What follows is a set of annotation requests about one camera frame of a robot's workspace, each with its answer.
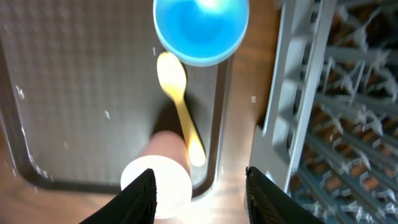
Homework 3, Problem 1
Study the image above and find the yellow plastic spoon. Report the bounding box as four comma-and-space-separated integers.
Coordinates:
157, 52, 206, 167

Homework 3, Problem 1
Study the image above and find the dark brown serving tray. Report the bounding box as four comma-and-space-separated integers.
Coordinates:
0, 0, 234, 198

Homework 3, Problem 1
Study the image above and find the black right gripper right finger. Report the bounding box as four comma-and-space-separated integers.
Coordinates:
246, 167, 323, 224

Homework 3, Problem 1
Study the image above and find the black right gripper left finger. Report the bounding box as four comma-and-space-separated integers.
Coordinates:
82, 169, 157, 224

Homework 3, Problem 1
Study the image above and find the light blue cup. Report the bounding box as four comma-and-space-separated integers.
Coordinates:
152, 0, 250, 67

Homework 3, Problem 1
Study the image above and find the pink cup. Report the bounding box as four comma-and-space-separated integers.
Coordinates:
121, 131, 192, 220

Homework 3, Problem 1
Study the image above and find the grey dishwasher rack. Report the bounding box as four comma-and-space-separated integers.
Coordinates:
249, 0, 397, 223

